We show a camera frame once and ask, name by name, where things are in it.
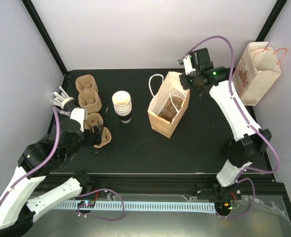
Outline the right controller board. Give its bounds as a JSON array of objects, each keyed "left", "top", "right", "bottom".
[{"left": 215, "top": 202, "right": 240, "bottom": 210}]

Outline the black frame post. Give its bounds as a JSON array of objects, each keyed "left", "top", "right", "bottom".
[
  {"left": 255, "top": 0, "right": 287, "bottom": 42},
  {"left": 21, "top": 0, "right": 68, "bottom": 76}
]

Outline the pulp cup carrier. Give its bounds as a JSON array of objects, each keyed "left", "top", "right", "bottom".
[
  {"left": 78, "top": 88, "right": 102, "bottom": 114},
  {"left": 84, "top": 113, "right": 112, "bottom": 149},
  {"left": 75, "top": 75, "right": 98, "bottom": 93},
  {"left": 159, "top": 96, "right": 183, "bottom": 122}
]

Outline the controller board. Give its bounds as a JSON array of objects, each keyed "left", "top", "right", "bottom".
[
  {"left": 77, "top": 200, "right": 95, "bottom": 208},
  {"left": 215, "top": 202, "right": 240, "bottom": 210}
]

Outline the right black frame post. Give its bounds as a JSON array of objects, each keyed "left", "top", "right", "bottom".
[{"left": 255, "top": 0, "right": 287, "bottom": 42}]

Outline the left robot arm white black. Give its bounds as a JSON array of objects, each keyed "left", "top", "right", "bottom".
[{"left": 0, "top": 118, "right": 104, "bottom": 237}]

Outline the bundle of white stirrers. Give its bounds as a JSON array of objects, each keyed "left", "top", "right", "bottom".
[{"left": 49, "top": 86, "right": 69, "bottom": 108}]

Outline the cup holding white stirrers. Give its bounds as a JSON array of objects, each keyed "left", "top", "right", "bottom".
[{"left": 61, "top": 97, "right": 78, "bottom": 112}]

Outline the left black frame post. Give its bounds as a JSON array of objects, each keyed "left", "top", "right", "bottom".
[{"left": 21, "top": 0, "right": 68, "bottom": 76}]

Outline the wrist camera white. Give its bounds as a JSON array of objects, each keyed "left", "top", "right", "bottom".
[
  {"left": 70, "top": 108, "right": 88, "bottom": 132},
  {"left": 178, "top": 54, "right": 196, "bottom": 75}
]

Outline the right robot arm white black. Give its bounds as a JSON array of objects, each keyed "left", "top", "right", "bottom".
[{"left": 180, "top": 48, "right": 271, "bottom": 199}]

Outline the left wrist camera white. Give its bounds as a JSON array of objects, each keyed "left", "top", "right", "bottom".
[{"left": 70, "top": 108, "right": 88, "bottom": 132}]

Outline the white slotted cable duct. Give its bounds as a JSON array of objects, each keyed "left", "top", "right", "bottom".
[{"left": 54, "top": 200, "right": 216, "bottom": 214}]

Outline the brown paper bag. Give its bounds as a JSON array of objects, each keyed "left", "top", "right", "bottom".
[{"left": 147, "top": 72, "right": 190, "bottom": 138}]

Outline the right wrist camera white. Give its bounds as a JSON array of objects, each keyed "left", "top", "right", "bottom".
[{"left": 178, "top": 54, "right": 196, "bottom": 75}]

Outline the white printed paper bag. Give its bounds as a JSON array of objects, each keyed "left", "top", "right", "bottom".
[{"left": 232, "top": 41, "right": 287, "bottom": 106}]

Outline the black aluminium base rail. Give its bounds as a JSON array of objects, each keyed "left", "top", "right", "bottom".
[{"left": 82, "top": 173, "right": 216, "bottom": 195}]

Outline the stack of paper cups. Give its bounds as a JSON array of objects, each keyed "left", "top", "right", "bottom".
[{"left": 112, "top": 90, "right": 132, "bottom": 123}]

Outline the left controller board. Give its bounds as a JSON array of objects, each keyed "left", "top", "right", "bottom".
[{"left": 77, "top": 200, "right": 95, "bottom": 208}]

